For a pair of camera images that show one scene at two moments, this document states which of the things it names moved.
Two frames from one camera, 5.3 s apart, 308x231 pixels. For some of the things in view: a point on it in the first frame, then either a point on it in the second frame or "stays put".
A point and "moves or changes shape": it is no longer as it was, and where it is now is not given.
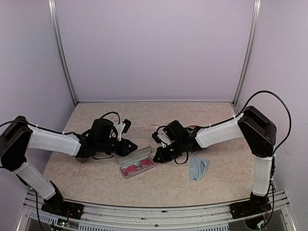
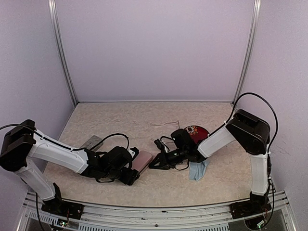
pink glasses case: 136,162 moves or changes shape
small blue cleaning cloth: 198,166 stays put
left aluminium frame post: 60,48 stays put
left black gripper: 123,150 to 129,179
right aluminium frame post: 254,30 stays put
